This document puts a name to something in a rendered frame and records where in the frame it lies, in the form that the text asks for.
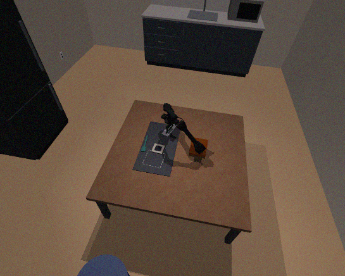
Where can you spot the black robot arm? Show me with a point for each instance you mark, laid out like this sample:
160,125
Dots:
199,147

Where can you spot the grey rectangular tile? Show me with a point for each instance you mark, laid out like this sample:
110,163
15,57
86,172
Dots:
158,148

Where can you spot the dark grey work mat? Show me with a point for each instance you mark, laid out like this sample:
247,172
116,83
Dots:
160,164

